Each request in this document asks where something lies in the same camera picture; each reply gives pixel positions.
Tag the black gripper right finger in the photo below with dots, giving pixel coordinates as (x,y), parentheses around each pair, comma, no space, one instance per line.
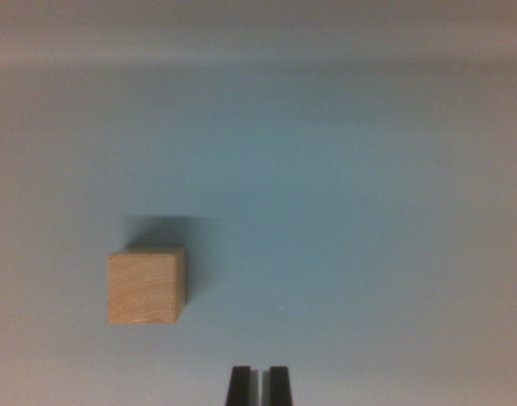
(279,389)

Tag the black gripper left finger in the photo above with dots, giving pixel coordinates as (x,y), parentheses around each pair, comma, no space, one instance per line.
(241,389)

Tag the light wooden cube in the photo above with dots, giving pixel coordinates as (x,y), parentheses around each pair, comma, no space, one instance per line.
(141,287)

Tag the light blue plastic bin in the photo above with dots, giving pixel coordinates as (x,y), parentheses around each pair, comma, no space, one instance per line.
(326,177)

